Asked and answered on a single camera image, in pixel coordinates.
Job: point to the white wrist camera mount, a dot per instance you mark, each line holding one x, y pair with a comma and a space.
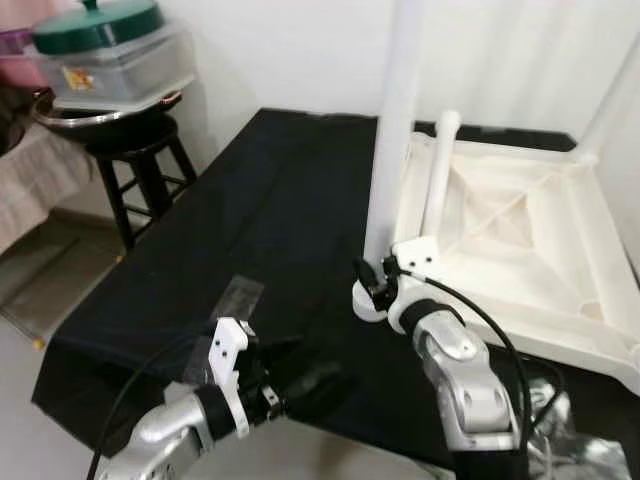
415, 255
228, 355

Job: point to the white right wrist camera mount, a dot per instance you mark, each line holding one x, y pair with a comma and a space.
415, 255

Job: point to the black round stool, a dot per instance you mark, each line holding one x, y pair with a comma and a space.
140, 140

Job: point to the pink purple plastic container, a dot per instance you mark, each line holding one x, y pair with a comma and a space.
20, 42

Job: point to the dark green round lid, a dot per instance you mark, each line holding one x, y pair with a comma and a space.
95, 25

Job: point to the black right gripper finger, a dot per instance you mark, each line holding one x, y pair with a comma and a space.
364, 276

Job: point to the crinkled clear plastic wrap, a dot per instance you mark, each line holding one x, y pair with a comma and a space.
575, 445

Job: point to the beige cloth covered table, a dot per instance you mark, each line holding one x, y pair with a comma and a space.
40, 180

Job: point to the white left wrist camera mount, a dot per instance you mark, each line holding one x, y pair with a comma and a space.
228, 355

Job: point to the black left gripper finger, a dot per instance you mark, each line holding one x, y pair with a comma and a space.
322, 388
292, 351

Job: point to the black table cloth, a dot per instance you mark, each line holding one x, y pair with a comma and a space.
250, 200

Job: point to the white plastic table top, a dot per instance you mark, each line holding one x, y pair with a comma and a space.
520, 250

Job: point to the black bag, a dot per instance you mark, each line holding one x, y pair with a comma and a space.
12, 115

